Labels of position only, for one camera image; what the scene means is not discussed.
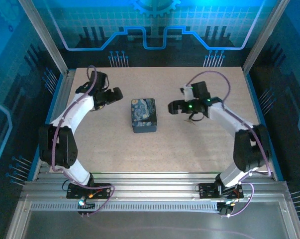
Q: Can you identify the slotted grey cable duct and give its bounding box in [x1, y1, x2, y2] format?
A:
[30, 203, 220, 211]

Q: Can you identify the aluminium mounting rail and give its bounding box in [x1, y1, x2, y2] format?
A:
[21, 173, 290, 200]

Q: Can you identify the starry night print box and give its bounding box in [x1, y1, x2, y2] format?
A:
[130, 98, 157, 134]

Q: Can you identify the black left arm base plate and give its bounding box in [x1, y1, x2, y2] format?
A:
[66, 183, 112, 200]

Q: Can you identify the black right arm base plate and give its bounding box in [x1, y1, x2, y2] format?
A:
[198, 183, 244, 200]

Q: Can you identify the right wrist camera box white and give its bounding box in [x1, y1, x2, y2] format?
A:
[180, 85, 195, 100]

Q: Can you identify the aluminium frame post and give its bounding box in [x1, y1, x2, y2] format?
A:
[17, 0, 70, 75]
[241, 0, 291, 74]

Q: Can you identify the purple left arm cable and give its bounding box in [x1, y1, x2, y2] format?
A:
[51, 65, 115, 217]

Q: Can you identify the aluminium side rail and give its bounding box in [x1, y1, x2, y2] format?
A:
[31, 69, 77, 181]

